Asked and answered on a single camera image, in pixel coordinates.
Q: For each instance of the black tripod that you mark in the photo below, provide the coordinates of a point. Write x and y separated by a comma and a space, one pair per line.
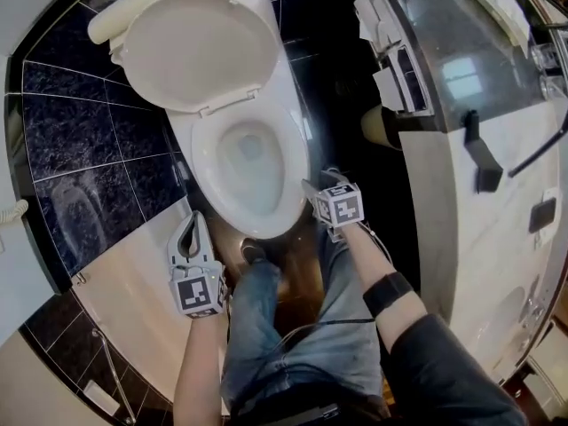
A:
532, 158

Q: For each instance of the white toilet seat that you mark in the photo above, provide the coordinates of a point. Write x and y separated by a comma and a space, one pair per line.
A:
202, 158

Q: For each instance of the person's shoe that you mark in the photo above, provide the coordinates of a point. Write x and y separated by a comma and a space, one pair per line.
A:
335, 175
253, 251

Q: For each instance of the black angular bracket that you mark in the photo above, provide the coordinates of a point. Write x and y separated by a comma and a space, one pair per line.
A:
488, 180

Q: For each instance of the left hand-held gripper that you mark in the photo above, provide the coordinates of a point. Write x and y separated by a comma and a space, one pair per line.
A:
195, 293

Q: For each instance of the chrome grab bar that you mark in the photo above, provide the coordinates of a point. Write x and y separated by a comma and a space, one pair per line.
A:
113, 371

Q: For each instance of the chrome bathtub tap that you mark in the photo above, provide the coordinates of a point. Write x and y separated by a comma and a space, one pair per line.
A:
82, 278

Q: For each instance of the person's right shoe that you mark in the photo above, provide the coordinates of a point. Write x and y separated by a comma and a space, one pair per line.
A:
335, 175

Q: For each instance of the white soap dish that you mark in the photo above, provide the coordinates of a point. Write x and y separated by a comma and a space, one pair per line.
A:
101, 397

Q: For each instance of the cream rolled mat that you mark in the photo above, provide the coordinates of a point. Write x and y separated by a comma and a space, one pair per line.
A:
120, 16

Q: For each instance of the dark jacket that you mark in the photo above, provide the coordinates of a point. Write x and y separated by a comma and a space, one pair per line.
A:
452, 380

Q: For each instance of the chrome sink faucet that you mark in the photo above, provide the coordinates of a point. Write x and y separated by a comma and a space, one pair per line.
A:
534, 300

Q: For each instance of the person's left forearm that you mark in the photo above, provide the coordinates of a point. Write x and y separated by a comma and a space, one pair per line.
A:
199, 371

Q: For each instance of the white ceramic toilet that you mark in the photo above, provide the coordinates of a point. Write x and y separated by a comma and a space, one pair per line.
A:
284, 87

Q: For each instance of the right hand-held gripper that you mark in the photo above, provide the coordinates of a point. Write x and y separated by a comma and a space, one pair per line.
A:
344, 204

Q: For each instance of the person's left shoe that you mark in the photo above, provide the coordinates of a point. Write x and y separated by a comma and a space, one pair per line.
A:
253, 251

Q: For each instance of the black waist pack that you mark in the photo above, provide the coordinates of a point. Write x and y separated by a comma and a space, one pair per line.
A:
310, 411

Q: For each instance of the person's right forearm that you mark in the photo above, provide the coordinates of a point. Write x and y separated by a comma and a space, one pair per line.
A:
368, 255

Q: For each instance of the white sink basin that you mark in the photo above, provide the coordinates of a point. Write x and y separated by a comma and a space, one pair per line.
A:
515, 304

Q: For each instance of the cream bathtub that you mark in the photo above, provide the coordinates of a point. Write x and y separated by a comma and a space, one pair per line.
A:
133, 282

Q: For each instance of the blue jeans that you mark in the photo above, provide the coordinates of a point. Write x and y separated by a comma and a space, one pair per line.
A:
253, 326

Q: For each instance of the black forearm band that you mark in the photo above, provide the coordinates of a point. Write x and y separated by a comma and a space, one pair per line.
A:
388, 294

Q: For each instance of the black smartphone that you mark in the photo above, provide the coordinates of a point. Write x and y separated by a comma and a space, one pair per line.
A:
542, 215

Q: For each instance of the clear drinking glass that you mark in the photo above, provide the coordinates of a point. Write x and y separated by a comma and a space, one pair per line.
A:
552, 87
543, 56

